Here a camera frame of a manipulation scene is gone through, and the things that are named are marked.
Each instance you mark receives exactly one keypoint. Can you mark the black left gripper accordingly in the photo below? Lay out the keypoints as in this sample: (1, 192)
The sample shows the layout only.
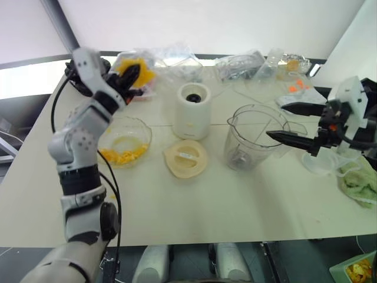
(117, 84)

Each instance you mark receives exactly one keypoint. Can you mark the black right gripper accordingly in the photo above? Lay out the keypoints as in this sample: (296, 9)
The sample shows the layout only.
(331, 121)

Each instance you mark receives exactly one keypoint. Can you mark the clump of orange segments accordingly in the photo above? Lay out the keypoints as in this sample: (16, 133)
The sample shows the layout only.
(147, 76)

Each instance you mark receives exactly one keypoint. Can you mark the clear blender jar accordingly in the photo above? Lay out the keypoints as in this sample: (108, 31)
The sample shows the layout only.
(244, 141)

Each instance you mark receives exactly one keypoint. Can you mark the pile of orange segments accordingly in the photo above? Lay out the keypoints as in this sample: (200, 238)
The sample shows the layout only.
(126, 156)

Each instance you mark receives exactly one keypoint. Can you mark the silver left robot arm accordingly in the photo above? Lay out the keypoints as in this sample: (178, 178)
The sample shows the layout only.
(79, 141)

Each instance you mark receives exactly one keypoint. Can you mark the white blender base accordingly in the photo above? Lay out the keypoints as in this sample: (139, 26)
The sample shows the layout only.
(191, 118)

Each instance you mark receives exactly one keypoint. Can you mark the cream blender lid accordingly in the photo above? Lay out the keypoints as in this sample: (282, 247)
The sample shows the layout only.
(185, 165)

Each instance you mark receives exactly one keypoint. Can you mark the white paper sheet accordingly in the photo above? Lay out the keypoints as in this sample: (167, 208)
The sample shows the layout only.
(309, 94)

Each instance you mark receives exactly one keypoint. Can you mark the small orange pieces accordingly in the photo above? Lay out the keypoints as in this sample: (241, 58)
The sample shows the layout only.
(293, 88)

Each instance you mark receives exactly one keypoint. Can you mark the small clear plastic cup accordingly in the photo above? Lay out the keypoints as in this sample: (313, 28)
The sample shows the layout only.
(318, 165)

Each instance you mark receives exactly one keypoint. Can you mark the crumpled clear plastic bag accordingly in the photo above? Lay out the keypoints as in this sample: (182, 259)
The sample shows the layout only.
(176, 59)
(235, 63)

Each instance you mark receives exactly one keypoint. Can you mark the clear glass bowl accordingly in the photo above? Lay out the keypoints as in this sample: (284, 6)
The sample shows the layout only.
(138, 129)

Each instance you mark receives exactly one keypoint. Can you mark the crumpled black bag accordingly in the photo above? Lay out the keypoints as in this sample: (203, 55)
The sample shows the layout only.
(77, 85)

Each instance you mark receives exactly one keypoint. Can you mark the small glass dish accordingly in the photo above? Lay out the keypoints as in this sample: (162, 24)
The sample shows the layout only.
(294, 63)

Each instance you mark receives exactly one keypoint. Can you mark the flat clear plastic bag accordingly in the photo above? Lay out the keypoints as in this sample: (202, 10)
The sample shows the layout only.
(269, 67)

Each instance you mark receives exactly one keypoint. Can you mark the pale green towel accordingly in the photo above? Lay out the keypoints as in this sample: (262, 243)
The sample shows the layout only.
(359, 182)

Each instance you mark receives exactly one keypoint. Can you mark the green waste bin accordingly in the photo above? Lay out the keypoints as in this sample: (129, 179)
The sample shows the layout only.
(338, 268)

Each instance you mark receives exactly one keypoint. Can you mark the orange peels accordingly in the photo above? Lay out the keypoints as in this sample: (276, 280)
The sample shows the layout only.
(357, 269)

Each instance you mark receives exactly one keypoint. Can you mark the silver rounded robot leg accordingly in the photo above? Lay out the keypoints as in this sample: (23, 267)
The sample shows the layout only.
(232, 265)
(150, 265)

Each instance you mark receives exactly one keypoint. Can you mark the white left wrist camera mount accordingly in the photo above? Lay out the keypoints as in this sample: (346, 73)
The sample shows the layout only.
(85, 63)

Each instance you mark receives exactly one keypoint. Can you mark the grey window frame post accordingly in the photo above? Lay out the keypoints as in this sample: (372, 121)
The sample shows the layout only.
(59, 23)

